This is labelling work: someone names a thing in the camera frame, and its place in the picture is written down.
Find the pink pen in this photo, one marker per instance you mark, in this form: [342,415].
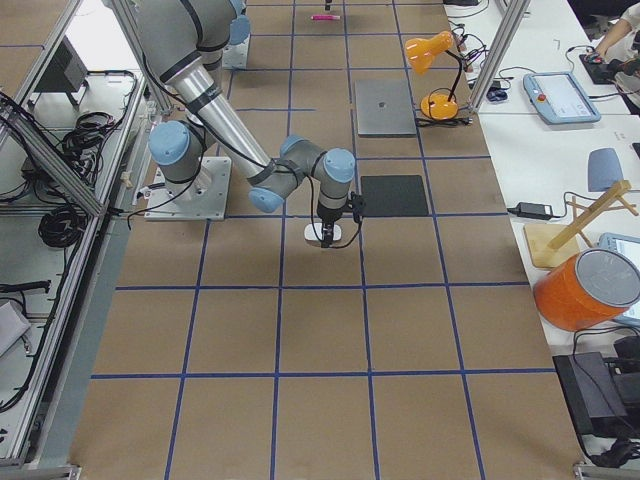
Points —
[325,17]

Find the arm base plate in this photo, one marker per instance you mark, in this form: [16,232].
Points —
[205,198]
[235,57]

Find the orange desk lamp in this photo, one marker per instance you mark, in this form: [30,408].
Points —
[439,102]

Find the black power adapter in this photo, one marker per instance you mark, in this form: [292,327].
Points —
[533,211]

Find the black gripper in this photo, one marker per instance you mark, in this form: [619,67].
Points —
[329,215]

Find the white computer mouse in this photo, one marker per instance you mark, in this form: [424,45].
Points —
[312,233]

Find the black mousepad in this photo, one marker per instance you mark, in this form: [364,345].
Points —
[394,196]

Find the orange cylindrical container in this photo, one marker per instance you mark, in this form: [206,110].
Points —
[571,296]

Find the silver laptop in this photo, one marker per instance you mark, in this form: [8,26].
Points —
[384,108]

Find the wooden stand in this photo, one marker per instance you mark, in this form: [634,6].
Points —
[550,245]

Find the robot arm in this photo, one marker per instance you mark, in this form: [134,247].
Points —
[181,44]

